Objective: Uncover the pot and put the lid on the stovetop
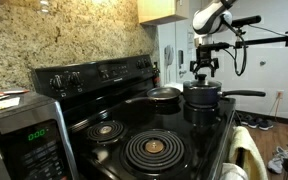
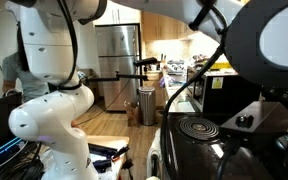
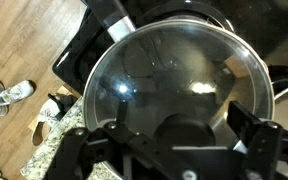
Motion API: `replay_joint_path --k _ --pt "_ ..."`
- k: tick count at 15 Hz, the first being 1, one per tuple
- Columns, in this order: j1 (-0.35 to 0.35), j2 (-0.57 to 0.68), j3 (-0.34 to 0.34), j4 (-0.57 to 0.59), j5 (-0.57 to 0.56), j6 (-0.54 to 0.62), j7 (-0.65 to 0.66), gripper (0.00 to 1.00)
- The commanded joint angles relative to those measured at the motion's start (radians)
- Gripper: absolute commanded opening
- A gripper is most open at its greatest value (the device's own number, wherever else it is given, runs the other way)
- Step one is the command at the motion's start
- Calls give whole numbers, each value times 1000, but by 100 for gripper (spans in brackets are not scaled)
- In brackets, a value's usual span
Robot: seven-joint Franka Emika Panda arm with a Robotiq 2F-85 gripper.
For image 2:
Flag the wooden base cabinet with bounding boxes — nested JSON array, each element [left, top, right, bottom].
[[143, 71, 168, 108]]

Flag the dish rack with dishes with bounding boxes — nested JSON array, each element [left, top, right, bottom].
[[166, 59, 187, 76]]

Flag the stainless steel trash can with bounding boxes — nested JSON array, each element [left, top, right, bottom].
[[138, 85, 157, 127]]

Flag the black cable bundle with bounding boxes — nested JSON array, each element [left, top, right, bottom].
[[0, 141, 47, 180]]

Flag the black stereo camera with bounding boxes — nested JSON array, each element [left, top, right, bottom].
[[132, 57, 161, 68]]

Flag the purple cloth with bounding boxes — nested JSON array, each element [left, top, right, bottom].
[[158, 75, 176, 89]]

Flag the black laptop screen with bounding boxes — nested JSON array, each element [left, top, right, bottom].
[[0, 92, 25, 168]]

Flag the white upper cabinet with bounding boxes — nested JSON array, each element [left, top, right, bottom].
[[93, 1, 142, 26]]

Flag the black arm base hose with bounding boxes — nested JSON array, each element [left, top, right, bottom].
[[47, 0, 83, 92]]

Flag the person in grey shirt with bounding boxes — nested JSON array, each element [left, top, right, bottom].
[[2, 23, 52, 103]]

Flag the pale yellow towel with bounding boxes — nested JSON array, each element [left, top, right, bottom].
[[147, 128, 166, 178]]

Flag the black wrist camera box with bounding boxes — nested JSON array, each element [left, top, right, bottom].
[[219, 100, 288, 135]]

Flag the black electric stove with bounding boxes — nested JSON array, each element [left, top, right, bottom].
[[160, 111, 288, 180]]

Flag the red handled pliers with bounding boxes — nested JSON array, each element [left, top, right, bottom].
[[111, 144, 132, 163]]

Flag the blue and black tray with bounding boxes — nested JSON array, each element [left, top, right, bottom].
[[88, 143, 118, 174]]

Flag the stainless steel refrigerator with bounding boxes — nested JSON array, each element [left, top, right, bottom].
[[94, 23, 142, 113]]

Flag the yellow warning sticker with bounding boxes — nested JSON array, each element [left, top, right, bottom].
[[211, 77, 224, 90]]

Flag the wooden wall cabinet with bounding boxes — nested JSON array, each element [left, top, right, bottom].
[[141, 11, 200, 42]]

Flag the black camera boom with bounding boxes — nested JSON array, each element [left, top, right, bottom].
[[83, 70, 149, 84]]

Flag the large coil burner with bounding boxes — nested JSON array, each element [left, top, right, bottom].
[[176, 116, 220, 141]]

